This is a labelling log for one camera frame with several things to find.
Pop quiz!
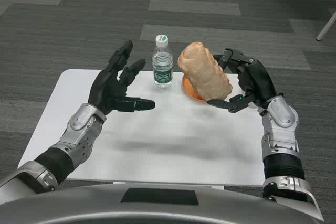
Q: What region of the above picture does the slanted white furniture leg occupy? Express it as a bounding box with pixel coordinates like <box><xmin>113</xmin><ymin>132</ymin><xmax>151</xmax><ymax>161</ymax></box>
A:
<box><xmin>316</xmin><ymin>8</ymin><xmax>336</xmax><ymax>41</ymax></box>

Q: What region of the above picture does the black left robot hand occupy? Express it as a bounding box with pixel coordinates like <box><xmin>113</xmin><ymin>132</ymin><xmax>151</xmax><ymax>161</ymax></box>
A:
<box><xmin>87</xmin><ymin>39</ymin><xmax>156</xmax><ymax>116</ymax></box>

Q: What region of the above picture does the silver robot chest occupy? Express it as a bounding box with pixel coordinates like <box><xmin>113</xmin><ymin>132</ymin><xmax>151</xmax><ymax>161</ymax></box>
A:
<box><xmin>0</xmin><ymin>183</ymin><xmax>325</xmax><ymax>224</ymax></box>

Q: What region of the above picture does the clear plastic water bottle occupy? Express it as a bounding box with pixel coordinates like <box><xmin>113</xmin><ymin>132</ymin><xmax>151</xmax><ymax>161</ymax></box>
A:
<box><xmin>152</xmin><ymin>34</ymin><xmax>174</xmax><ymax>90</ymax></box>

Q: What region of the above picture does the long brown bread loaf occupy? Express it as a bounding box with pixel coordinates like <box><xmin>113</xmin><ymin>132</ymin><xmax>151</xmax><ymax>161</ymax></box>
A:
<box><xmin>177</xmin><ymin>41</ymin><xmax>233</xmax><ymax>102</ymax></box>

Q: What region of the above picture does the orange round plate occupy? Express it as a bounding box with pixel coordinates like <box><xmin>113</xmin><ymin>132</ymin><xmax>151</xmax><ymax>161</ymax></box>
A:
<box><xmin>181</xmin><ymin>76</ymin><xmax>207</xmax><ymax>102</ymax></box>

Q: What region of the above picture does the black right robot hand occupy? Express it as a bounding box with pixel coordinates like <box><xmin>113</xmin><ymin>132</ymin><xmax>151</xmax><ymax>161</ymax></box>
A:
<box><xmin>206</xmin><ymin>47</ymin><xmax>278</xmax><ymax>114</ymax></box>

